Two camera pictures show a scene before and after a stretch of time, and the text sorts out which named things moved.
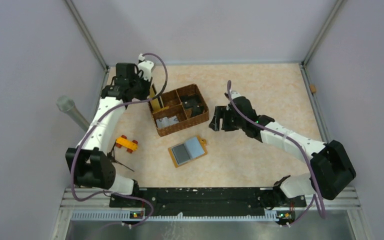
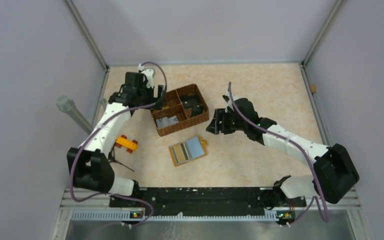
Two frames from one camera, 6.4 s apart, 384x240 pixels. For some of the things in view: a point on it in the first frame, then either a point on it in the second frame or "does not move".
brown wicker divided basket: [179, 108] does not move
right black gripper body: [230, 122] does not move
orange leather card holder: [183, 153] does not move
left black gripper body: [141, 87] → [147, 95]
